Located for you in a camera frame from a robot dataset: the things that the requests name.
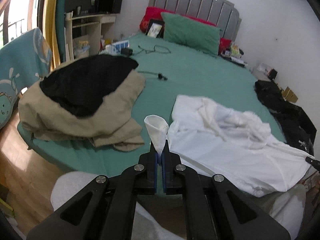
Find white hooded jacket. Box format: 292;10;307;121
144;95;310;197

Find black clothes pile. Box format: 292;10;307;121
254;80;317;155

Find beige folded garment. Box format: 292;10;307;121
18;70;145;152

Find key bunch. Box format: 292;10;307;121
298;140;308;151

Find black folded garment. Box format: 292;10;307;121
40;54;138;118

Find cardboard box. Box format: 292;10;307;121
281;87;298;103

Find green bed sheet mattress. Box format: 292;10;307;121
17;33;285;177

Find white bedside items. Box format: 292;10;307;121
255;63;278;80

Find clutter of items on bed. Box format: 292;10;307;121
220;42;248;67

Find blue white box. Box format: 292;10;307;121
110;40;130;55

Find small red pillow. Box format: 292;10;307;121
218;38;232;55

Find teal cartoon blanket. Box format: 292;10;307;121
0;28;53;127

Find green pillow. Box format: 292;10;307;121
161;12;220;56

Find wooden desk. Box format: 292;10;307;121
65;12;117;61

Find black computer tower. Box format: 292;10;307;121
94;0;123;14

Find black computer monitor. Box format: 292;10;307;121
65;0;92;12

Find grey padded headboard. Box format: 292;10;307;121
149;0;241;41

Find teal curtain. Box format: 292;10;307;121
55;0;86;63

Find black charger cable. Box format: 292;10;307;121
121;44;172;56

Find picture frame tablet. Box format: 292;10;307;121
145;19;164;38

